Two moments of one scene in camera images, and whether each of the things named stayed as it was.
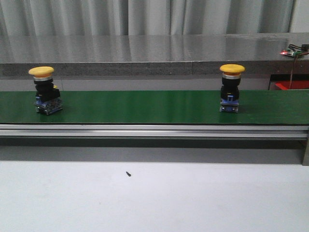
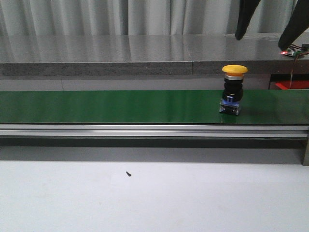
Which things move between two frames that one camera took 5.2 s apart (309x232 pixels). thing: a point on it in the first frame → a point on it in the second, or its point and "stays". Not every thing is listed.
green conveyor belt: [159, 107] stays
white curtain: [62, 18] stays
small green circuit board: [288, 51] stays
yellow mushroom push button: [48, 99] → [233, 89]
